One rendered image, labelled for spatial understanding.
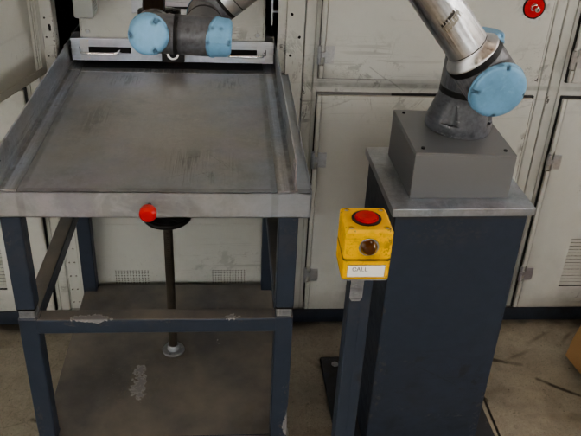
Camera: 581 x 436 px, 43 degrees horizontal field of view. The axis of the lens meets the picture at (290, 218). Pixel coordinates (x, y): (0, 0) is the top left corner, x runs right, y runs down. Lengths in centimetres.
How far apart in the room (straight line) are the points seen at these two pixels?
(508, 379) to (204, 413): 97
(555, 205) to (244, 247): 96
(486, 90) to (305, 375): 111
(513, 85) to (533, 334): 124
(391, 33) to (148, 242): 94
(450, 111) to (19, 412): 140
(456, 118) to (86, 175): 80
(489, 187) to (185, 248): 100
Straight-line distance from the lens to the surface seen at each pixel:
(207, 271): 231
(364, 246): 119
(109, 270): 233
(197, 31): 142
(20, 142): 160
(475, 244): 169
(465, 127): 167
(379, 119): 209
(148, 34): 141
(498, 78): 149
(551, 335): 259
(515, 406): 228
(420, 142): 163
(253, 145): 159
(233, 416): 187
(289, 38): 200
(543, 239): 243
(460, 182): 164
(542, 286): 254
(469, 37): 147
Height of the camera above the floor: 150
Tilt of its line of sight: 30 degrees down
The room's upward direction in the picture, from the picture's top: 3 degrees clockwise
